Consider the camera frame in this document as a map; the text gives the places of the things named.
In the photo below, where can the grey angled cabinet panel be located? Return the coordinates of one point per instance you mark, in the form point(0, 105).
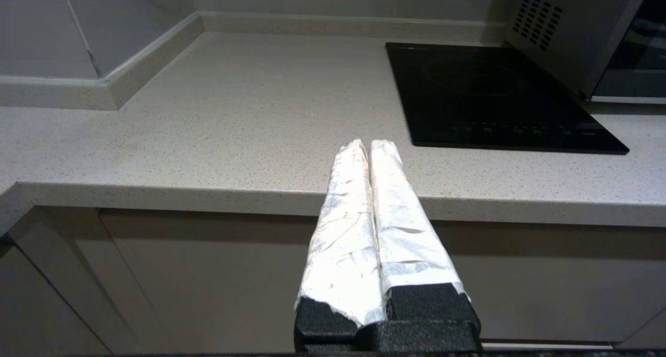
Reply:
point(62, 273)

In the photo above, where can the grey cabinet door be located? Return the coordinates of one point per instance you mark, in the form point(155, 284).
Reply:
point(546, 279)
point(223, 273)

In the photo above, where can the silver Panasonic microwave oven body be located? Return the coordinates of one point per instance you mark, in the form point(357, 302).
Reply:
point(562, 45)

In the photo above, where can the microwave door with dark glass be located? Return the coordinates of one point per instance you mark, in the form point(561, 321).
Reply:
point(640, 50)

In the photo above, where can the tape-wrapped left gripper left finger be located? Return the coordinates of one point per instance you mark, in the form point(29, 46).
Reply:
point(343, 242)

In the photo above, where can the black induction cooktop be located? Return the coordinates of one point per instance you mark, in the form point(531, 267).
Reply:
point(489, 102)

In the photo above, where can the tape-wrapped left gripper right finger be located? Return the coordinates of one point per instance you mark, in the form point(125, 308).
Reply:
point(406, 242)

